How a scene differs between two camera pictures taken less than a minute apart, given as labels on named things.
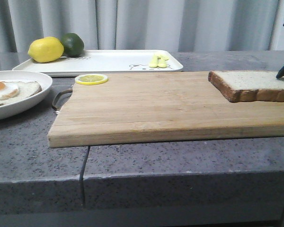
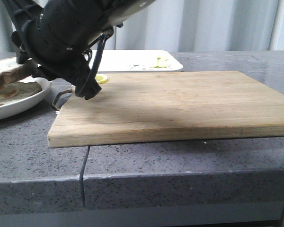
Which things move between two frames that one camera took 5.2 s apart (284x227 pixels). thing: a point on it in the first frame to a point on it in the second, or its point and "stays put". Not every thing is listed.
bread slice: (253, 86) to (13, 75)
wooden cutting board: (136, 107) stays put
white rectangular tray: (108, 61) stays put
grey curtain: (108, 26) stays put
